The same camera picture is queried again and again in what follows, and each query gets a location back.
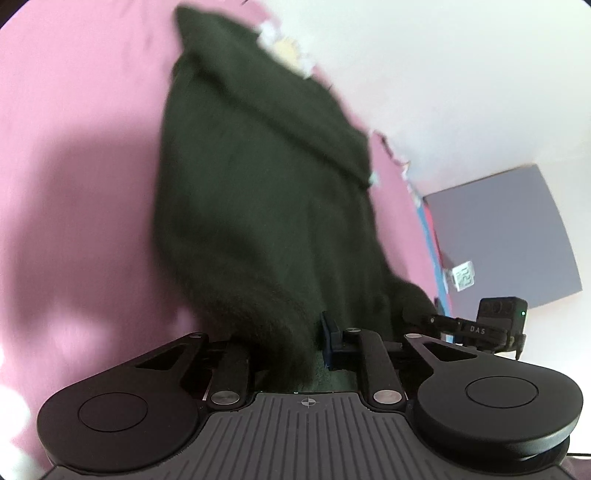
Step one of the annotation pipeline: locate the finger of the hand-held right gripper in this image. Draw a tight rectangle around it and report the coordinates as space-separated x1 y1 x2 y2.
401 309 459 345

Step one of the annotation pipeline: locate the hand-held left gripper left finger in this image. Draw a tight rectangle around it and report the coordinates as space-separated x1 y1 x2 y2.
133 332 253 411

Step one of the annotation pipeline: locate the grey panel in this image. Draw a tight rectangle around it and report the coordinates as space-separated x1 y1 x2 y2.
424 163 583 311

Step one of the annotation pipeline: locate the dark green knit sweater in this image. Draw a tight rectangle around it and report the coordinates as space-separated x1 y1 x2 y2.
151 4 440 394

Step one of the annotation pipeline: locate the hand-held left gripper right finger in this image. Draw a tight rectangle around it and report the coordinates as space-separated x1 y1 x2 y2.
320 313 482 410

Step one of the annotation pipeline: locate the white marker tag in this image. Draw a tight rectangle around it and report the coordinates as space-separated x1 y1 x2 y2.
451 261 476 294

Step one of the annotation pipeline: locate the pink floral bedsheet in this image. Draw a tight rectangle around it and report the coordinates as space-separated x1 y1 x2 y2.
0 0 455 480

